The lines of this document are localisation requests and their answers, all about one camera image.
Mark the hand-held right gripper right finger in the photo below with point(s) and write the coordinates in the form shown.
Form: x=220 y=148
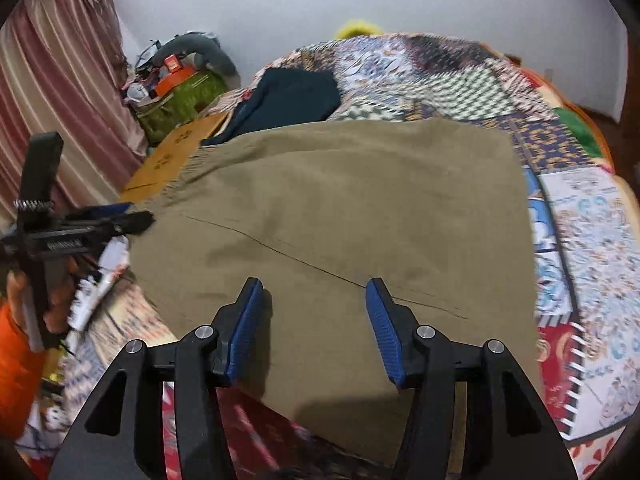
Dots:
x=385 y=330

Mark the khaki pants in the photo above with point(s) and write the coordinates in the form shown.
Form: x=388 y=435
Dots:
x=340 y=220

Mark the pink striped curtain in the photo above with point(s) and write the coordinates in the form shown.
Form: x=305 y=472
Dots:
x=55 y=80

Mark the yellow fluffy object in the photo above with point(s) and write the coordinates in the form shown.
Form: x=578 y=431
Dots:
x=357 y=29

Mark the grey long pillow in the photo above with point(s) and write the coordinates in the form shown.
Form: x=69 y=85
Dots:
x=210 y=50

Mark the orange box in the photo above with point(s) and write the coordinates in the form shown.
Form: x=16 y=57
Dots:
x=174 y=77

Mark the brown cardboard box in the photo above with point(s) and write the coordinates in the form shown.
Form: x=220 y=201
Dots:
x=172 y=155

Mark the person's left hand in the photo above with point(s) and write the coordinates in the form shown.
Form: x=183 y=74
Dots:
x=62 y=300

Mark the person's left forearm orange sleeve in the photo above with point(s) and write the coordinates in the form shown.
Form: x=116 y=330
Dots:
x=17 y=360

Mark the dark teal folded garment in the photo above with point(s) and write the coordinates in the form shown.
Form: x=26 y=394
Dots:
x=285 y=102

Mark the patchwork printed blanket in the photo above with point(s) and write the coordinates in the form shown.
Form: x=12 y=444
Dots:
x=575 y=220

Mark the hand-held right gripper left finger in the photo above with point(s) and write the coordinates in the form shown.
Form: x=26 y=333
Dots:
x=245 y=330

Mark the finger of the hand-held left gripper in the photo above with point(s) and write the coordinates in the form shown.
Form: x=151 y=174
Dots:
x=102 y=208
x=132 y=224

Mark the green fabric bag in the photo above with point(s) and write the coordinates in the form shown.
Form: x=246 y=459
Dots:
x=175 y=105

